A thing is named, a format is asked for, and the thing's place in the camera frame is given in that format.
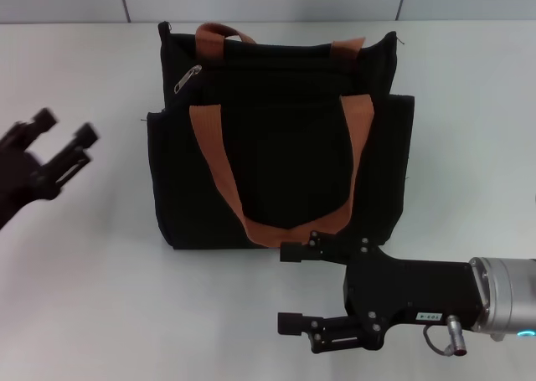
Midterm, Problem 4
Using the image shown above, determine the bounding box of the black food bag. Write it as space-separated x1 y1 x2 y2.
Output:
140 20 415 251

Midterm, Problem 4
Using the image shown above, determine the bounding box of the right gripper cable with plugs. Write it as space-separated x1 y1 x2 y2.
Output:
422 313 462 357

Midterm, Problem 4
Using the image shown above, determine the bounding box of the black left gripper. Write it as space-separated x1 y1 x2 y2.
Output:
0 107 101 231

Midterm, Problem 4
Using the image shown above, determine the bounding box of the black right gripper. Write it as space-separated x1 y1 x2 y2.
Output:
276 229 489 353

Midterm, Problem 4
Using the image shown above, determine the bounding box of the silver metal zipper pull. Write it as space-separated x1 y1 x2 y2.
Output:
173 64 203 94

